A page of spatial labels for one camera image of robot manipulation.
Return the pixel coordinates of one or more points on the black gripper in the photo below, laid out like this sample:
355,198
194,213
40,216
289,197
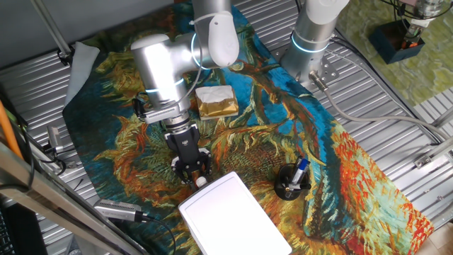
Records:
187,145

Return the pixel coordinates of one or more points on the silver grey gripper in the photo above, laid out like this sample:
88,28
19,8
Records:
417,28

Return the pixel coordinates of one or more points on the slim silver robot arm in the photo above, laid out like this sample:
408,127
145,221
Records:
428,7

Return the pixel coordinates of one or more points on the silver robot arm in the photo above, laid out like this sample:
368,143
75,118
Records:
159,67

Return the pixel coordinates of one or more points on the white screw knob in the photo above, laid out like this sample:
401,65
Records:
201,181

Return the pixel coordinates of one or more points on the orange ball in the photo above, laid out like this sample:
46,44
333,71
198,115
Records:
411,45

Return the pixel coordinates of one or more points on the black toy box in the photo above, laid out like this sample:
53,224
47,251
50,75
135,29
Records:
384,49

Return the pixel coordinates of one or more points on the green marbled tablecloth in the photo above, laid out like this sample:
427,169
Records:
424,78

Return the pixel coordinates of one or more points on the white plastic lidded box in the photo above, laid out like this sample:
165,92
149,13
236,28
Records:
233,216

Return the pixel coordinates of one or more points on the gold tissue pack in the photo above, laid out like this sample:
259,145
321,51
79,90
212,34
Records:
216,104

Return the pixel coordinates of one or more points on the sunflower painting tablecloth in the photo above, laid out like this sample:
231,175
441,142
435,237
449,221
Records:
265,134

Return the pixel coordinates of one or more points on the black mesh pen holder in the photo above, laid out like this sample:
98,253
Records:
285,184

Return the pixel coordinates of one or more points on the black marker pen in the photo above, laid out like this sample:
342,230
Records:
299,186

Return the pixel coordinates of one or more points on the blue capped white marker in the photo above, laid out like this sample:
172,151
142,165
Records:
301,170

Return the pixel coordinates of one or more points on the black monitor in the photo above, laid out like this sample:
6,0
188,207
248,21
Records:
24,230

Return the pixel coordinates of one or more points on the metal pole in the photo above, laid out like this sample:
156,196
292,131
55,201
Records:
53,28

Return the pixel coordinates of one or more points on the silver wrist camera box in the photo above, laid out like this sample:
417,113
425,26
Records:
164,114

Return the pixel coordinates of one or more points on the grey camera with plug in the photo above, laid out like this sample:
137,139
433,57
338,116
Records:
117,210

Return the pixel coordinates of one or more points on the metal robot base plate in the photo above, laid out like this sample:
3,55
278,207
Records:
329,71

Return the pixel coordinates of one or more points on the aluminium corner bracket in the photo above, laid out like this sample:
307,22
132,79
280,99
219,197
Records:
433,152

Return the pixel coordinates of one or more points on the aluminium frame beam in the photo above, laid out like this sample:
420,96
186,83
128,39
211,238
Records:
53,191

